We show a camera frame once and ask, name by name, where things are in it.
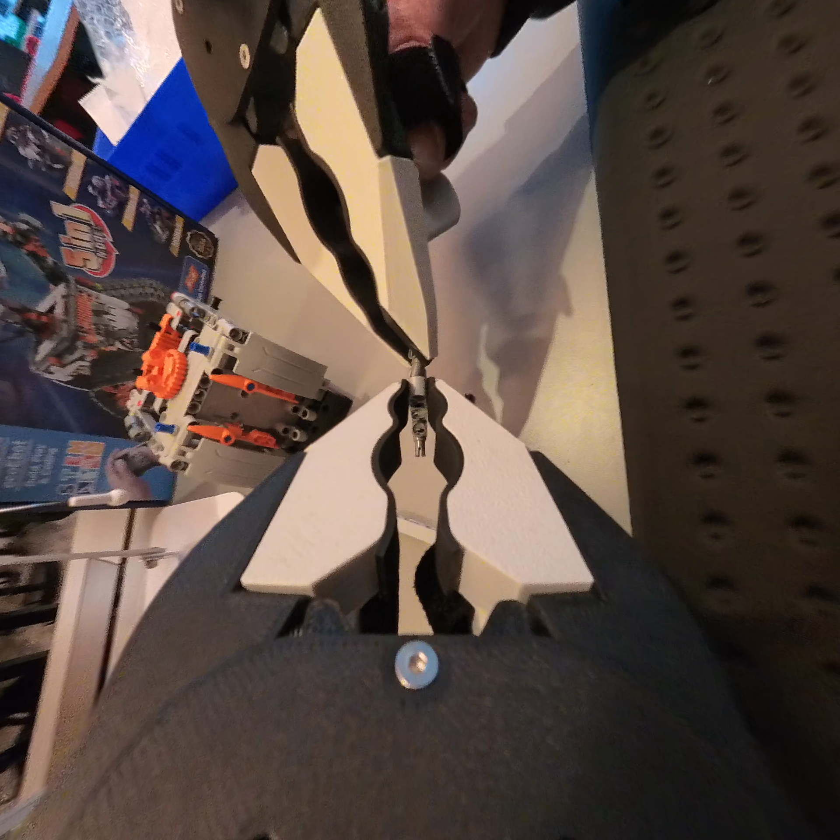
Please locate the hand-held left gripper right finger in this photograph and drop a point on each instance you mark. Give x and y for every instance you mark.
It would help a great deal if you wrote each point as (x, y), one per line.
(518, 525)

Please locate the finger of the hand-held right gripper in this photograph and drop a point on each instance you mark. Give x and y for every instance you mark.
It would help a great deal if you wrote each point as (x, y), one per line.
(354, 131)
(289, 197)

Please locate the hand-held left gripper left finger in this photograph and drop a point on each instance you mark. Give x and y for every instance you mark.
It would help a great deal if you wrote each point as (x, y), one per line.
(315, 525)

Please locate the grey connector pin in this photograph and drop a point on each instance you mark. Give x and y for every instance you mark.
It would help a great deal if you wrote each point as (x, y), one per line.
(418, 420)
(416, 362)

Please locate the grey orange toy model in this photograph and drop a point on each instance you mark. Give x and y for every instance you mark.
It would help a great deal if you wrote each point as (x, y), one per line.
(229, 394)

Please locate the person's right hand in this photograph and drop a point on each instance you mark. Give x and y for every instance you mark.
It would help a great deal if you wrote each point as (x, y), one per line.
(453, 26)

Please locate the blue plastic bin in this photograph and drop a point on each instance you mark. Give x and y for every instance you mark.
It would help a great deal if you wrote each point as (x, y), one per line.
(170, 157)

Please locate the dark toy kit box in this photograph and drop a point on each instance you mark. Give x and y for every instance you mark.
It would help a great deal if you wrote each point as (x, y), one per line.
(79, 295)

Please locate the black perforated mat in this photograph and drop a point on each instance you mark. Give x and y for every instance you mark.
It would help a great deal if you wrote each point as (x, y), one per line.
(722, 394)

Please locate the blue picture box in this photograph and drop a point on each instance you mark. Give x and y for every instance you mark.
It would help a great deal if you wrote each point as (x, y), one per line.
(65, 459)

